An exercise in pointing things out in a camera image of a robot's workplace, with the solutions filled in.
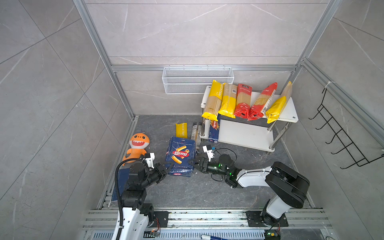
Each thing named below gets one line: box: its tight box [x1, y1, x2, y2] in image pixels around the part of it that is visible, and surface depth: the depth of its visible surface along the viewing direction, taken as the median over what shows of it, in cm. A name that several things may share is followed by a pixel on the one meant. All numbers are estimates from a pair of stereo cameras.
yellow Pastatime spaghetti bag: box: [201, 80, 224, 122], surface depth 78 cm
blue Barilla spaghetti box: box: [208, 113, 221, 143], surface depth 100 cm
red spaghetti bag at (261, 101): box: [248, 82, 278, 121], surface depth 76 cm
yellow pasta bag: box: [266, 81, 293, 124], surface depth 73 cm
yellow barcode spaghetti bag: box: [218, 83, 238, 119], surface depth 78 cm
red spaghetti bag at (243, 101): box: [234, 83, 253, 119], surface depth 78 cm
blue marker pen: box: [201, 234, 229, 240], surface depth 69 cm
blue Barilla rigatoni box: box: [165, 136, 196, 178], surface depth 77 cm
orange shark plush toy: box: [122, 132, 150, 166], surface depth 97 cm
